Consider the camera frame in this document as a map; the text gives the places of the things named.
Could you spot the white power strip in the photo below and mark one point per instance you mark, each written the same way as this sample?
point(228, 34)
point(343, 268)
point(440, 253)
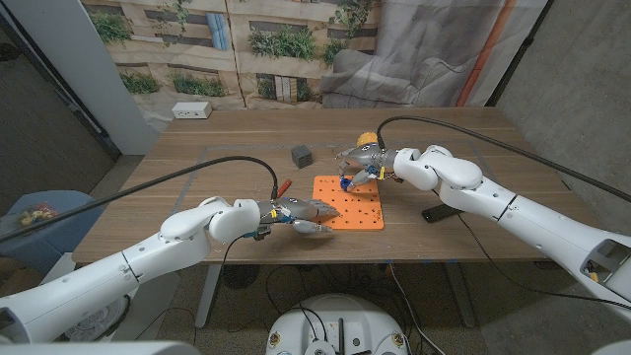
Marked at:
point(191, 109)

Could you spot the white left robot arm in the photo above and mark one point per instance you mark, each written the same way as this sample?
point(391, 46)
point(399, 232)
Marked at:
point(123, 276)

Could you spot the blue peg toy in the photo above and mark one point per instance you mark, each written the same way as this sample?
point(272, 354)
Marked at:
point(345, 184)

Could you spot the bag of colourful toys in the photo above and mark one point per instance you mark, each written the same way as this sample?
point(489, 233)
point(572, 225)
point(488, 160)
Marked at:
point(34, 214)

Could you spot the black phone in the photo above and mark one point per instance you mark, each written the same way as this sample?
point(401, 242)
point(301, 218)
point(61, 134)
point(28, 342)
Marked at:
point(436, 213)

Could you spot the blue-grey stool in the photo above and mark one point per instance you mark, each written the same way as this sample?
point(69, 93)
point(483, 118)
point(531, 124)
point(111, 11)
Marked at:
point(64, 232)

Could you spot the white table leg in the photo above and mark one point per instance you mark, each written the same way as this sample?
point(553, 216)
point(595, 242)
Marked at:
point(462, 301)
point(207, 296)

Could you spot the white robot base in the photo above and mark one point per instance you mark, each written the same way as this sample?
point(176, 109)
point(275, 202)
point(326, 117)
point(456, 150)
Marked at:
point(340, 320)

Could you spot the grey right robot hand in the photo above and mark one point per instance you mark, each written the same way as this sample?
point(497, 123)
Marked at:
point(372, 158)

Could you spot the printed fabric backdrop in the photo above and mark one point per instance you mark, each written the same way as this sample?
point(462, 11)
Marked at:
point(296, 74)

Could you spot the black round fan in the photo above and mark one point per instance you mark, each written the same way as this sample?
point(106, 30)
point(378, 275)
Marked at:
point(240, 277)

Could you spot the dark grey block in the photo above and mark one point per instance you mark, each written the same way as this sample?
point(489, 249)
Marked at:
point(301, 157)

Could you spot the orange pegboard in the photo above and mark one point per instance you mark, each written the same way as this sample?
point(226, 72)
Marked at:
point(362, 209)

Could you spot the yellow pineapple toy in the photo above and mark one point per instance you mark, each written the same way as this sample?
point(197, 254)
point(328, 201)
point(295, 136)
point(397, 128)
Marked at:
point(366, 138)

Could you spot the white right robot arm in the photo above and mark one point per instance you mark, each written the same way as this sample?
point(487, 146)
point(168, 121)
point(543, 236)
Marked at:
point(517, 217)

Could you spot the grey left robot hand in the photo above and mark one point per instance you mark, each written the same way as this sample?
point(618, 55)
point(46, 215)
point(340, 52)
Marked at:
point(301, 209)

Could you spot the white robot torso shell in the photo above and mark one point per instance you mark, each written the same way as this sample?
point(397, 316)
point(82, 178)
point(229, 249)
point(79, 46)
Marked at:
point(98, 349)

